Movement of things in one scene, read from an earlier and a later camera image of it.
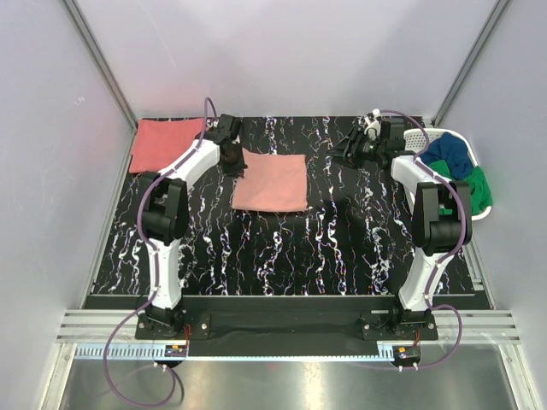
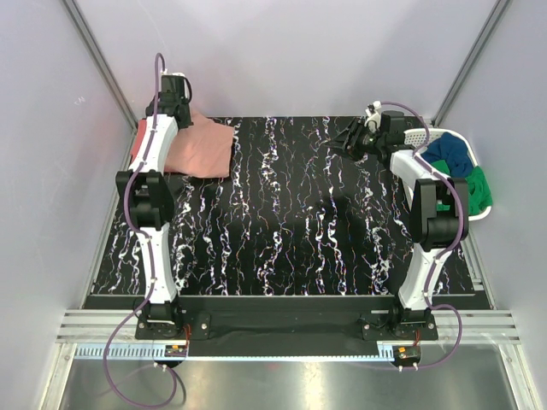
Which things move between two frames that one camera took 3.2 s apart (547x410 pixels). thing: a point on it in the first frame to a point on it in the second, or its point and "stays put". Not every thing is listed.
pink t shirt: x=272 y=183 to x=202 y=149
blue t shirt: x=454 y=151 stays put
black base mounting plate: x=288 y=321 stays put
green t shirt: x=481 y=195 stays put
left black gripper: x=237 y=170 to x=185 y=123
